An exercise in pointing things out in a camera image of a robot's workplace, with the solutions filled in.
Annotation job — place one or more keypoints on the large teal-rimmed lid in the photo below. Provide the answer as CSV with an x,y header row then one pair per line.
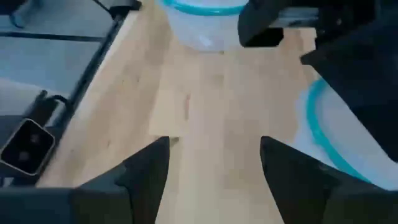
x,y
199,13

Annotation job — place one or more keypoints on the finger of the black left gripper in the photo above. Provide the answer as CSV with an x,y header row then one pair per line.
x,y
255,18
373,77

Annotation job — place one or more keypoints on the large clear plastic tub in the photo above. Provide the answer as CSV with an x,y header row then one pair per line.
x,y
202,31

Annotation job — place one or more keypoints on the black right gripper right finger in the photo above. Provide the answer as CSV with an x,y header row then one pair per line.
x,y
292,183

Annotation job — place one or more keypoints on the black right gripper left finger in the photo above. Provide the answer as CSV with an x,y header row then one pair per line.
x,y
149,177

